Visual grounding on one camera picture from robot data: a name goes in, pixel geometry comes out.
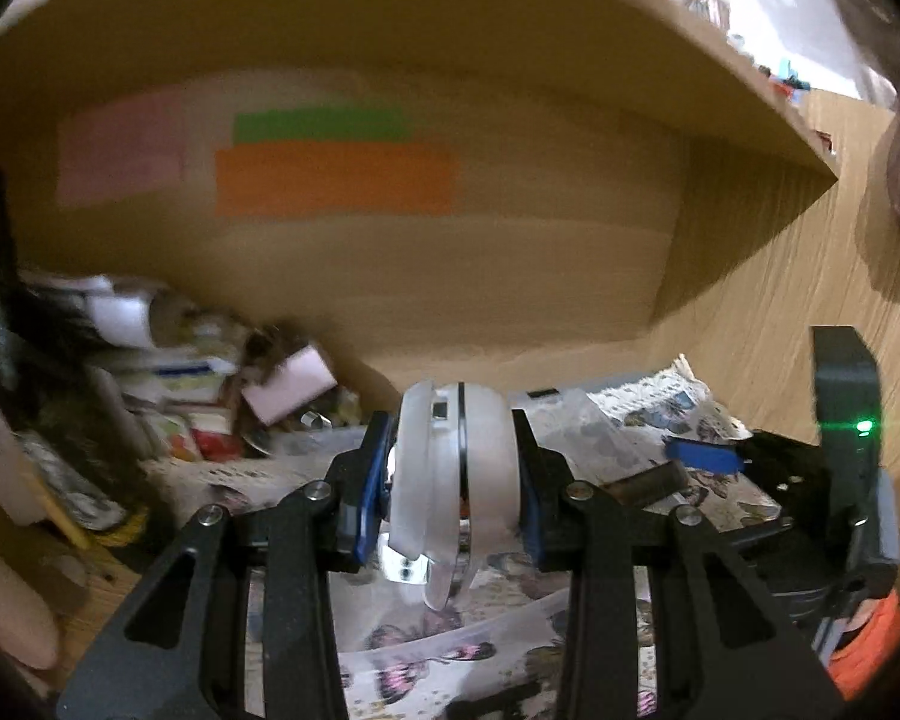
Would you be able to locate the person's right forearm orange sleeve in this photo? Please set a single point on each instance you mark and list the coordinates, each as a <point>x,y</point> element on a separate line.
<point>870,649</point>

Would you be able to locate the pink paper note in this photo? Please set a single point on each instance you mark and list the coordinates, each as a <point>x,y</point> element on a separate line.
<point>120,146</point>

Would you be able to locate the green paper note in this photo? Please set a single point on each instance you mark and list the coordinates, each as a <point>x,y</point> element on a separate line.
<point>319,125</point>

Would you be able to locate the red packet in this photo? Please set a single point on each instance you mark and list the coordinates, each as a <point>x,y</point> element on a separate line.
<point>214,444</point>

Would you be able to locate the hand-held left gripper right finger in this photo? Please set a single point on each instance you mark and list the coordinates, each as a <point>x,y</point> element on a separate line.
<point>529,499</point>

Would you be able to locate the pink box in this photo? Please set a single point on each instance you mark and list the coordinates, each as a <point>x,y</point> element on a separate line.
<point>289,382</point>

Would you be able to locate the white paper roll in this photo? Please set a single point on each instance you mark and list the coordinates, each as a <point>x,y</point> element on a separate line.
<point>131,319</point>

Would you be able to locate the dark cylinder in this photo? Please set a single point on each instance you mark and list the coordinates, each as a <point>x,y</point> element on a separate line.
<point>649,486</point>

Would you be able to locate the wooden shelf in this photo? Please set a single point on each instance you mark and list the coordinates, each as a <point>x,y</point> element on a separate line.
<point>457,22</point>

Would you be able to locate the beige padded object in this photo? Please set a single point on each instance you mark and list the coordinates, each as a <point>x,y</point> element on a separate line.
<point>4,465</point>

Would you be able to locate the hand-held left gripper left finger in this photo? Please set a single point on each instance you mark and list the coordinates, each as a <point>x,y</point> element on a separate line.
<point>368,481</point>

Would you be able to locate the orange paper note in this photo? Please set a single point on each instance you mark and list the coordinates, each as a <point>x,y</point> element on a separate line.
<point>337,180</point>

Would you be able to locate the small black flat object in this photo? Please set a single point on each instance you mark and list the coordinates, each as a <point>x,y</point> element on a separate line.
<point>543,392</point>

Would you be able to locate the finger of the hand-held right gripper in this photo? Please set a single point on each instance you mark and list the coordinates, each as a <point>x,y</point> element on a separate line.
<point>701,454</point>

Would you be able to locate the white box with blue stripe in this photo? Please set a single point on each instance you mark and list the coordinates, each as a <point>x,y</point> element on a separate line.
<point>180,375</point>

